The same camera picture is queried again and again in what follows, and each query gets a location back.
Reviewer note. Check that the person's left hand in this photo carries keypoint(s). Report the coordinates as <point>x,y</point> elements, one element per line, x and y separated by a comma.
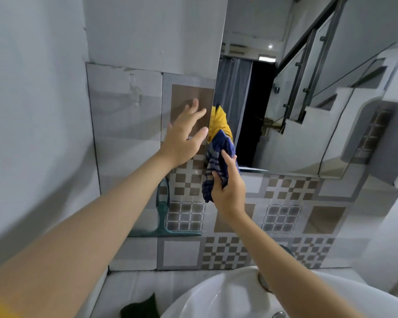
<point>180,142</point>

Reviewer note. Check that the person's right hand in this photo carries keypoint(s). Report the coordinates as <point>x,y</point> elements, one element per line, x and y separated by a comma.
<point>230,195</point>

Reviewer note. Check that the person's left thumb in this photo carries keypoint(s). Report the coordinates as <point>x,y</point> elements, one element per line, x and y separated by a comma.
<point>199,134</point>

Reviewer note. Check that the person's right thumb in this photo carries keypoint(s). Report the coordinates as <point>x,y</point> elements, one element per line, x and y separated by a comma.
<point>217,180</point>

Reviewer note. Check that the person's left middle finger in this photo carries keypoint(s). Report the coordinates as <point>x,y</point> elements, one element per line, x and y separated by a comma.
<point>194,105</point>

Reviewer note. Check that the person's left little finger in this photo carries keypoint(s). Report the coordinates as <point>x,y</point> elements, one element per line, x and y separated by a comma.
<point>169,129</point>

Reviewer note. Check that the blue checked cloth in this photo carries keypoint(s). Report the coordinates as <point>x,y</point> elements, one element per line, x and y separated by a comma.
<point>217,155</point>

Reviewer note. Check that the person's left forearm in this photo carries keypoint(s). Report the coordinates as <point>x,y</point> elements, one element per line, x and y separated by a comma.
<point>86,235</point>

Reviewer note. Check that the person's right forearm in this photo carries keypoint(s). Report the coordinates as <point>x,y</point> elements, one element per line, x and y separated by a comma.
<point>285,271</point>

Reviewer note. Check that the teal window squeegee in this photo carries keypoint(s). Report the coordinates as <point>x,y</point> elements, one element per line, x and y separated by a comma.
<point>162,208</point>

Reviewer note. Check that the white ceramic sink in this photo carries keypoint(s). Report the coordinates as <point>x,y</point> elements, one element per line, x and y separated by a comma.
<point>219,298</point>

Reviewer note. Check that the chrome sink drain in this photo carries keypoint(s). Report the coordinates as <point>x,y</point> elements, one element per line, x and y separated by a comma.
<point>279,315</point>

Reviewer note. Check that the dark green sponge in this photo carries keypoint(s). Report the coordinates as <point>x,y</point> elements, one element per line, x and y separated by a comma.
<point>139,309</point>

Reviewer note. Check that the clear plastic wall hook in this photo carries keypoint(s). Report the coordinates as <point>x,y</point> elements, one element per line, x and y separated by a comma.
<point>135,91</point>

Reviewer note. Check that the frameless wall mirror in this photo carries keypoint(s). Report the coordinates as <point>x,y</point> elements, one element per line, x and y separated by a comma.
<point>318,95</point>

